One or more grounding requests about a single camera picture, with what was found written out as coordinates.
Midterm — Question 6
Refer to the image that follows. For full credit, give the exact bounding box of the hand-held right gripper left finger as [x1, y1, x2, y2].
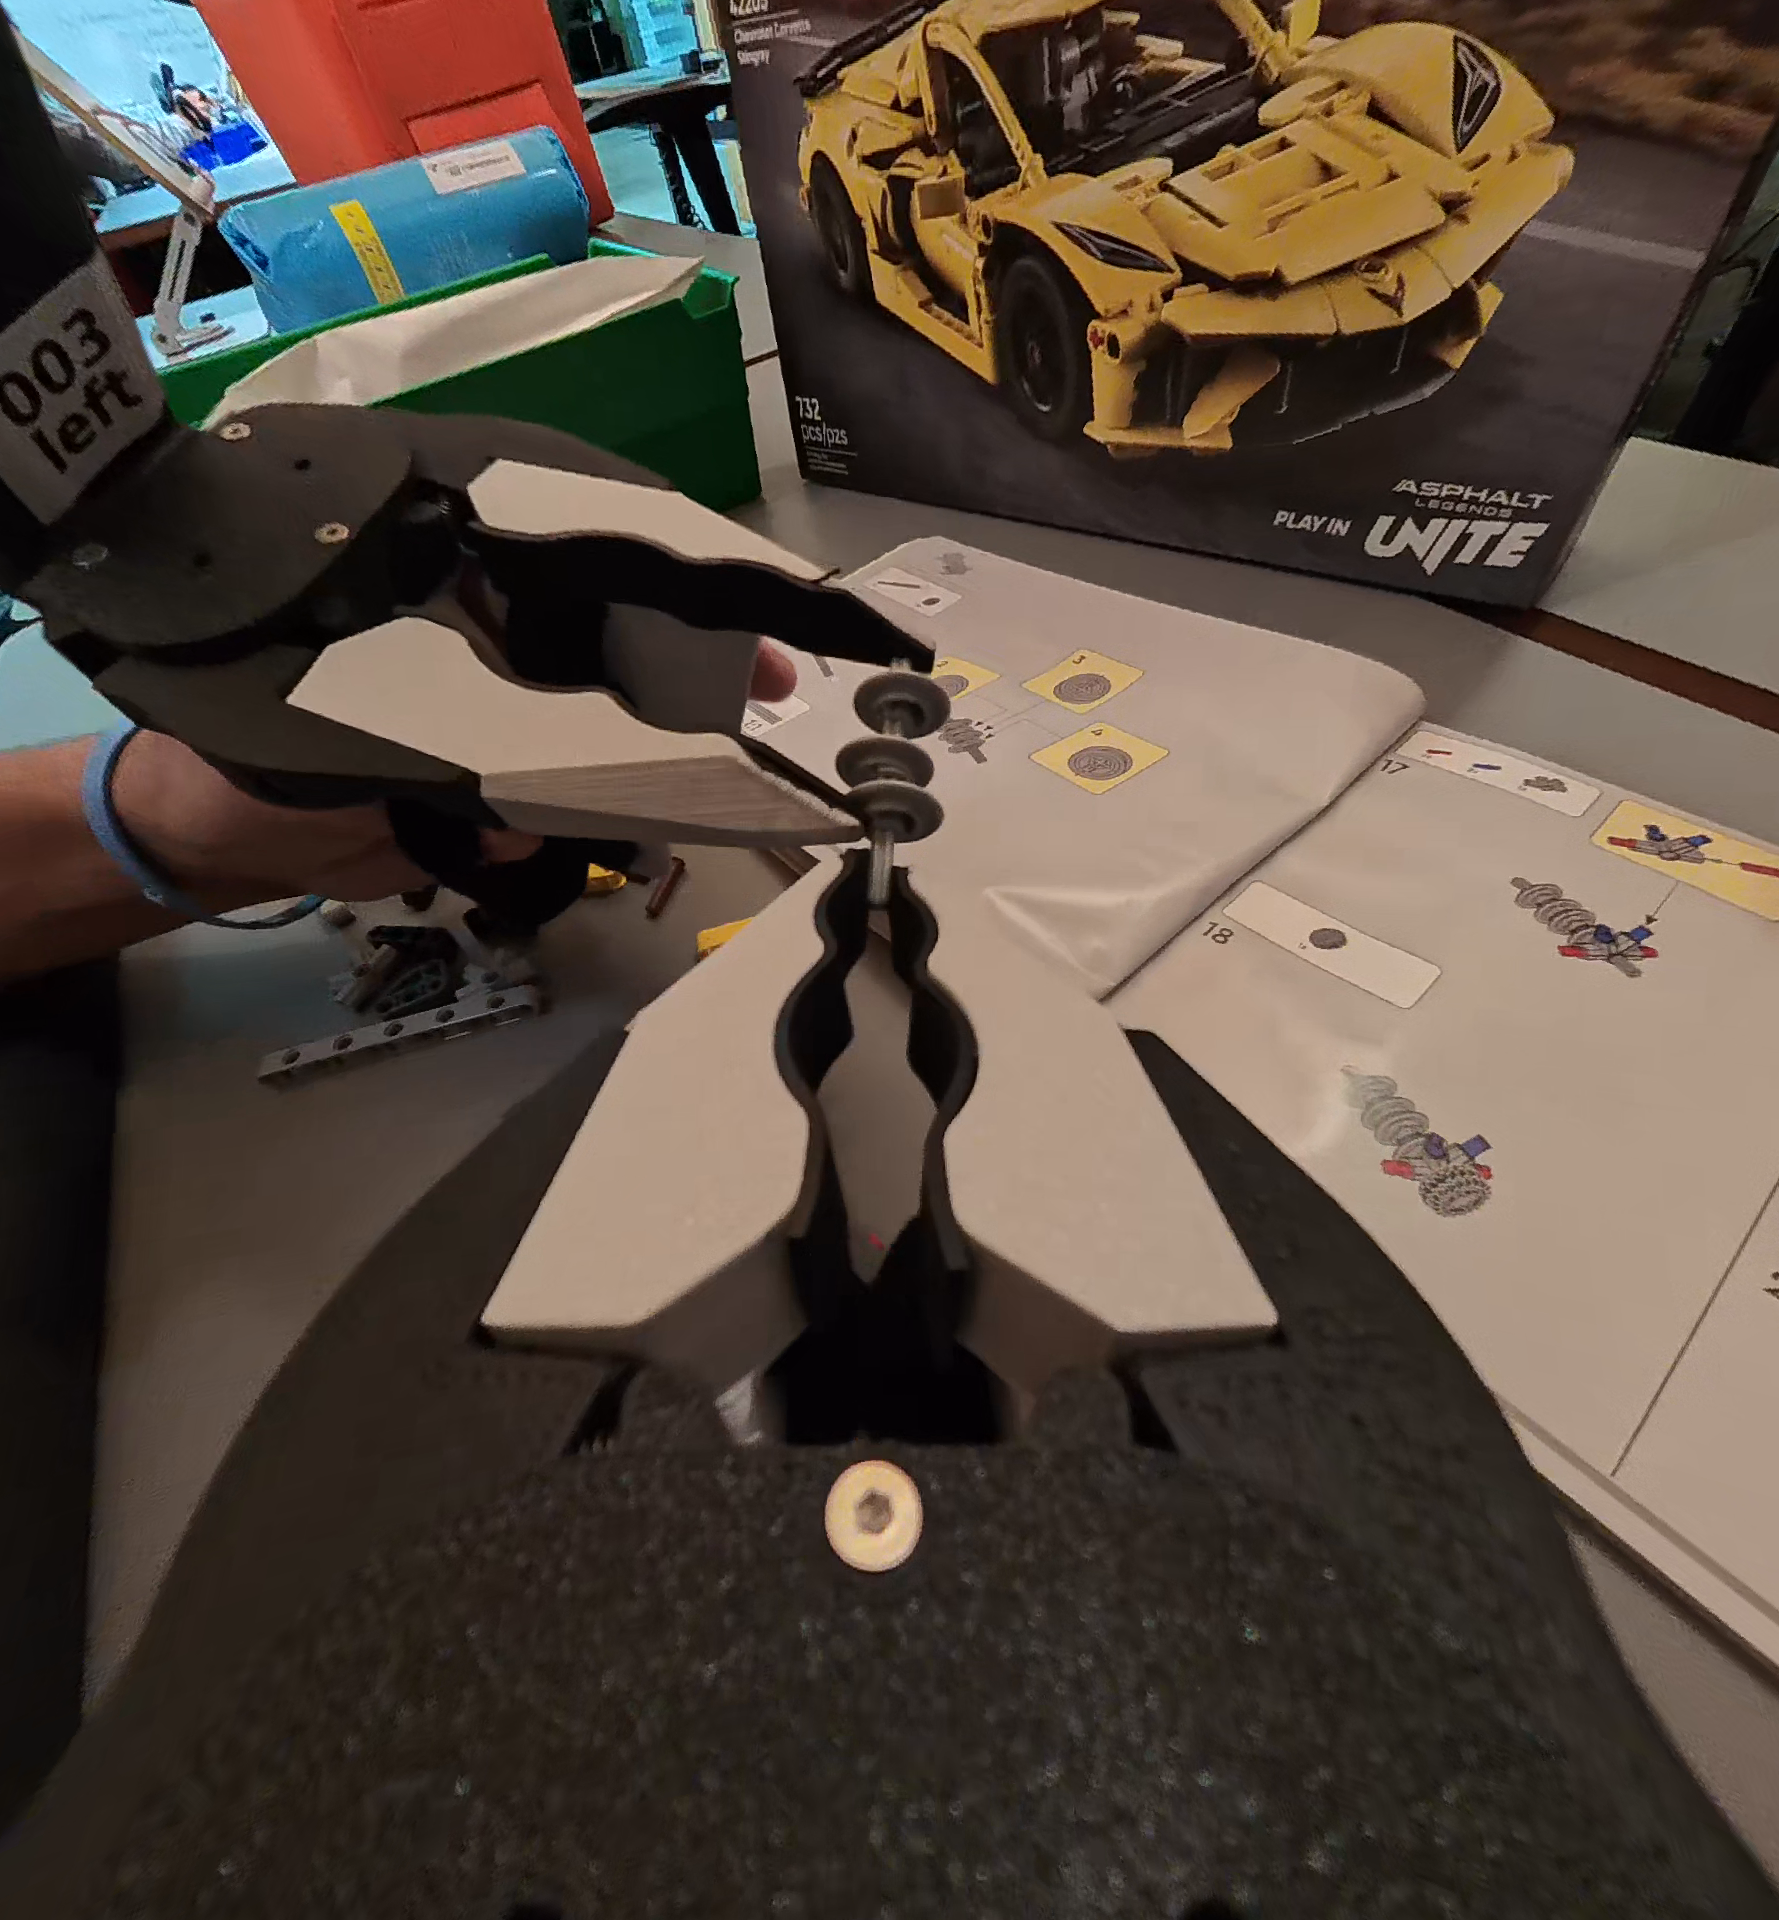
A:
[478, 851, 876, 1393]

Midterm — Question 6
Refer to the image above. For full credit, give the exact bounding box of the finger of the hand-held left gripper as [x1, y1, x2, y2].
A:
[287, 620, 867, 844]
[456, 454, 940, 680]

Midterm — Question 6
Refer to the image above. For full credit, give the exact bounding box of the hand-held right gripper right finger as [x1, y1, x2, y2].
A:
[889, 873, 1279, 1396]

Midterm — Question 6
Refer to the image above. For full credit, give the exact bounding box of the grey lego axle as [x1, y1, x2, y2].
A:
[867, 654, 928, 913]

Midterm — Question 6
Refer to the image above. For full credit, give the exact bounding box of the pile of lego pieces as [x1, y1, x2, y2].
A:
[261, 859, 642, 1091]

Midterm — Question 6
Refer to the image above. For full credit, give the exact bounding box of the lego instruction booklet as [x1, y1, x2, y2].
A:
[738, 536, 1779, 1729]

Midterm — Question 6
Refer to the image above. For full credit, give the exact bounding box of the person's left forearm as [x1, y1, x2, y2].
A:
[0, 753, 139, 1021]

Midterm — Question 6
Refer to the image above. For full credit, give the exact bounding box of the yellow car lego box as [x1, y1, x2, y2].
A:
[725, 0, 1779, 608]

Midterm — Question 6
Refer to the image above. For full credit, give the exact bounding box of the person's left hand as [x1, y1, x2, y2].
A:
[113, 638, 805, 916]

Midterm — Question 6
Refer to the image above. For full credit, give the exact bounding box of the green plastic bin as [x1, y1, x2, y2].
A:
[158, 254, 764, 516]

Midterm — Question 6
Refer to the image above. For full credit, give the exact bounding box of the blue wristband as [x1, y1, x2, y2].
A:
[78, 723, 219, 916]

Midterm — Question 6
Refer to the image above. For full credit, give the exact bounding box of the light blue package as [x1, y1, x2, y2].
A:
[221, 125, 590, 333]

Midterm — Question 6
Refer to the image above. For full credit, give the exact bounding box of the white desk mount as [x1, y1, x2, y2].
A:
[21, 29, 231, 363]

